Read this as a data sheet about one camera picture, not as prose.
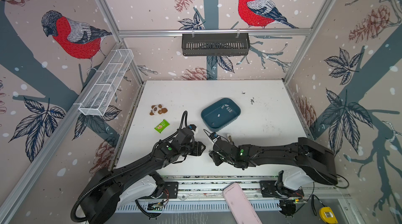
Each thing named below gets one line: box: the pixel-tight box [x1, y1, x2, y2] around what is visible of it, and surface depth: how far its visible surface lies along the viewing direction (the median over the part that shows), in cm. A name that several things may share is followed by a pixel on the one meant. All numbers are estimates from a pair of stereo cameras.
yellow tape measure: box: [319, 206, 339, 224], surface depth 67 cm
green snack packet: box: [153, 118, 171, 134], surface depth 97 cm
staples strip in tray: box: [220, 104, 233, 113], surface depth 106 cm
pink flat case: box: [222, 182, 263, 224], surface depth 69 cm
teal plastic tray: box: [201, 97, 242, 132], surface depth 103 cm
